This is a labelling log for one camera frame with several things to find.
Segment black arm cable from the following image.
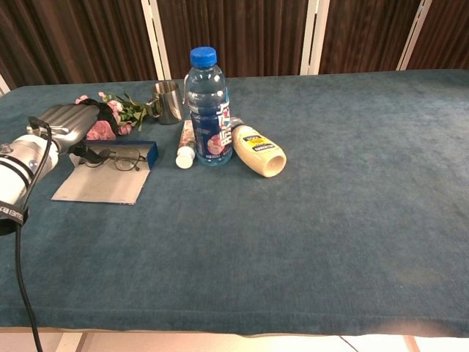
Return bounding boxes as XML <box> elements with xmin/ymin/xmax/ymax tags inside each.
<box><xmin>13</xmin><ymin>116</ymin><xmax>53</xmax><ymax>352</ymax></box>

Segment dark brown curtain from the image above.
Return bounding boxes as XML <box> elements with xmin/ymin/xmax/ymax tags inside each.
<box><xmin>156</xmin><ymin>0</ymin><xmax>311</xmax><ymax>80</ymax></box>
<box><xmin>317</xmin><ymin>0</ymin><xmax>423</xmax><ymax>76</ymax></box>
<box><xmin>405</xmin><ymin>0</ymin><xmax>469</xmax><ymax>72</ymax></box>
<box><xmin>0</xmin><ymin>0</ymin><xmax>159</xmax><ymax>91</ymax></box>

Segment eyeglasses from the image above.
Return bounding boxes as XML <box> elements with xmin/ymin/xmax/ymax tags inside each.
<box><xmin>84</xmin><ymin>146</ymin><xmax>148</xmax><ymax>174</ymax></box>

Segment stainless steel cup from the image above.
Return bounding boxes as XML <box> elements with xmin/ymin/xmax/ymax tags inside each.
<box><xmin>145</xmin><ymin>81</ymin><xmax>185</xmax><ymax>126</ymax></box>

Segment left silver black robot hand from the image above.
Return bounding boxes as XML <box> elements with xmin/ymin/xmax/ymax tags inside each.
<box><xmin>25</xmin><ymin>99</ymin><xmax>120</xmax><ymax>166</ymax></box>

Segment blue tablecloth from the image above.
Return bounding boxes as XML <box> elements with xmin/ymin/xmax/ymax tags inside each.
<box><xmin>0</xmin><ymin>68</ymin><xmax>469</xmax><ymax>338</ymax></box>

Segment floral white-capped tube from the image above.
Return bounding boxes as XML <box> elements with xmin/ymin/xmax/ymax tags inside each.
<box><xmin>174</xmin><ymin>119</ymin><xmax>196</xmax><ymax>170</ymax></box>

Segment blue-capped drink bottle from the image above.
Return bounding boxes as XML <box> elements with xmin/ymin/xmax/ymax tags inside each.
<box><xmin>186</xmin><ymin>45</ymin><xmax>235</xmax><ymax>168</ymax></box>

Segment pink rose bouquet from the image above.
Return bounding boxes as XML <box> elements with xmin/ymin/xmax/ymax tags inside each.
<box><xmin>74</xmin><ymin>91</ymin><xmax>149</xmax><ymax>142</ymax></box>

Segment blue folding glasses case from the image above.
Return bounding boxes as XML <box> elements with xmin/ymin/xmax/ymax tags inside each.
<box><xmin>51</xmin><ymin>139</ymin><xmax>160</xmax><ymax>206</ymax></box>

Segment cream squeeze sauce bottle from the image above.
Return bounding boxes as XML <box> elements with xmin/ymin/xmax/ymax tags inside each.
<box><xmin>229</xmin><ymin>117</ymin><xmax>288</xmax><ymax>180</ymax></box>

